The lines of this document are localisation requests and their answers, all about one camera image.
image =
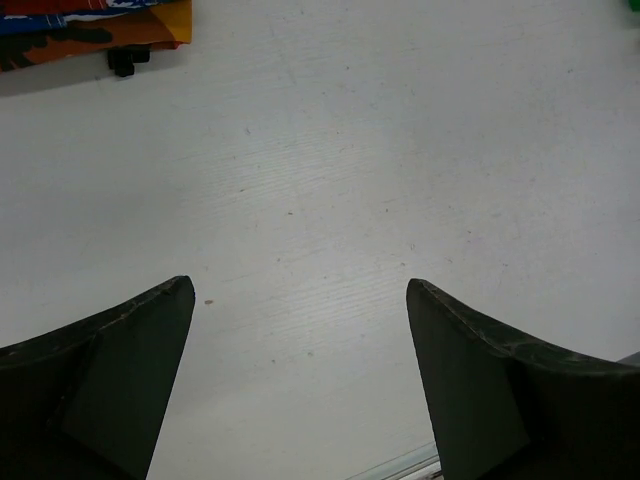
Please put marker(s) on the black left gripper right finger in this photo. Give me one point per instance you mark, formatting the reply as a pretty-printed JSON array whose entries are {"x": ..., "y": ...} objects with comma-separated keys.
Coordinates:
[{"x": 504, "y": 404}]

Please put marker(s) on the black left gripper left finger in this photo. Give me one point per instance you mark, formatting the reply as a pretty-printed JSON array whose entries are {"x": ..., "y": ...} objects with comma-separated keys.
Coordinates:
[{"x": 88, "y": 400}]

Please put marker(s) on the orange camouflage folded trousers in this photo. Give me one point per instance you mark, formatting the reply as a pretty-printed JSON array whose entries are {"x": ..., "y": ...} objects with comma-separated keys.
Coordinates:
[{"x": 127, "y": 40}]

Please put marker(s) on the blue white camouflage folded trousers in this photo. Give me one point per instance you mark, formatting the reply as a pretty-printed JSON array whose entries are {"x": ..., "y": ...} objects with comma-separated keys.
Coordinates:
[{"x": 28, "y": 16}]

